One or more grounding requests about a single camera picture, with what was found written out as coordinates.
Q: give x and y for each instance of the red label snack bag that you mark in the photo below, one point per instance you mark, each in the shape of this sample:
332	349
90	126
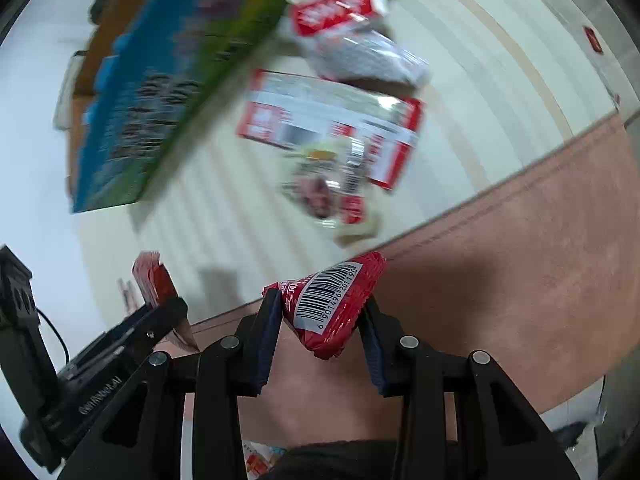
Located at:
340	15

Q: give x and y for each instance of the cream striped table mat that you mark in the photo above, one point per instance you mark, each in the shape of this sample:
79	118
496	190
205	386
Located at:
475	85

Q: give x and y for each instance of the small red packet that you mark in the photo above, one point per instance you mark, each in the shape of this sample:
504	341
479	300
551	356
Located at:
593	40

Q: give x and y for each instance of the clear meat snack packet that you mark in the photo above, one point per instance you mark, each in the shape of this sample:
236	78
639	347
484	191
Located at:
320	190

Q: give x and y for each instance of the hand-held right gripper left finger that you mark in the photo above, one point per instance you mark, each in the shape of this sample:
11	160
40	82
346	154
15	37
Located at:
267	345

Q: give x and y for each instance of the dark red snack packet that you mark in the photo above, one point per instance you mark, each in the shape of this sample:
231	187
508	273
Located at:
152	275

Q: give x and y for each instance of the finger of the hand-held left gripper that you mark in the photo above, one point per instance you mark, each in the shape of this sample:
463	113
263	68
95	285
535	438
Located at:
160	317

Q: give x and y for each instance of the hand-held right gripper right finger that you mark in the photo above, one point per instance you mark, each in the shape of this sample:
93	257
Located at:
372	355

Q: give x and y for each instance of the printed cardboard box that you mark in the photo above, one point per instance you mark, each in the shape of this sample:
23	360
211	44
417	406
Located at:
165	75

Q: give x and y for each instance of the red triangular snack packet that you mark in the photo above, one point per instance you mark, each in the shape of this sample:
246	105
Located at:
330	310

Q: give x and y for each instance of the person's dark fleece clothing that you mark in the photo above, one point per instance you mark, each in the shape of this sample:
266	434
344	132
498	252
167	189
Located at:
340	460

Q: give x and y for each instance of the red white flat packet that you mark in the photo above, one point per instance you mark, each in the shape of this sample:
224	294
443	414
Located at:
300	110

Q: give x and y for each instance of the orange white packet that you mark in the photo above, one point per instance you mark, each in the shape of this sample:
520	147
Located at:
257	456

